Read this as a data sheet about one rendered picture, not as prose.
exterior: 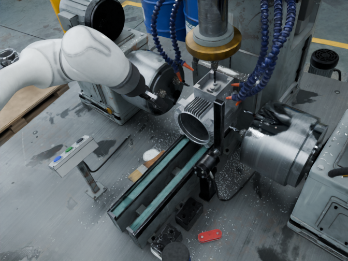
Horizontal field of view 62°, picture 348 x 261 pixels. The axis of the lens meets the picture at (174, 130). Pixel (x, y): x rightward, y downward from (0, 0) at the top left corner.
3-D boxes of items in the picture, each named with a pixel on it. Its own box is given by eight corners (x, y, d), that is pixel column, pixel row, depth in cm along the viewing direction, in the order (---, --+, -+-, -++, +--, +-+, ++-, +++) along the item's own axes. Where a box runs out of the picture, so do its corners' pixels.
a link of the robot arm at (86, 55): (136, 51, 74) (96, 52, 80) (97, 13, 60) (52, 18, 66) (127, 90, 72) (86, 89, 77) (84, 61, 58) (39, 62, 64)
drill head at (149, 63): (139, 72, 155) (128, 29, 136) (193, 97, 137) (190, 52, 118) (103, 99, 143) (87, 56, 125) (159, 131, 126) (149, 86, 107)
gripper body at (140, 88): (145, 73, 78) (160, 86, 86) (123, 63, 82) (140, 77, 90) (131, 97, 78) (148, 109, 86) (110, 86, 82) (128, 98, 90)
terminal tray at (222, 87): (211, 83, 118) (211, 69, 113) (233, 92, 113) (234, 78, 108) (193, 100, 113) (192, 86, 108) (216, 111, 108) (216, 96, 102)
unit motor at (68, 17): (101, 55, 164) (73, -24, 132) (143, 74, 148) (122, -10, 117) (64, 80, 152) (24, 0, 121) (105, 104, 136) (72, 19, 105)
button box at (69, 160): (91, 144, 113) (84, 133, 111) (99, 146, 107) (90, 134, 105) (56, 175, 105) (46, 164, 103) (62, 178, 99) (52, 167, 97)
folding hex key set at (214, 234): (199, 244, 104) (199, 242, 102) (197, 235, 106) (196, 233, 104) (222, 238, 104) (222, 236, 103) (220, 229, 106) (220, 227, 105)
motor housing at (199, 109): (204, 106, 132) (202, 72, 118) (241, 124, 123) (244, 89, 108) (176, 134, 123) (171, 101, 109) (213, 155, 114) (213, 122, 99)
